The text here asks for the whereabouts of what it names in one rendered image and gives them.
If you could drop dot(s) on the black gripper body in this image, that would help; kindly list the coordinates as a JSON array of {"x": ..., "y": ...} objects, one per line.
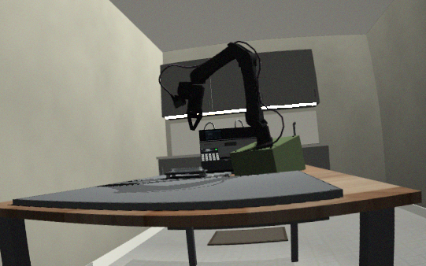
[{"x": 198, "y": 107}]

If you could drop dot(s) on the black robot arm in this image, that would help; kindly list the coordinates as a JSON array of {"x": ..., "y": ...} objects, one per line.
[{"x": 248, "y": 62}]

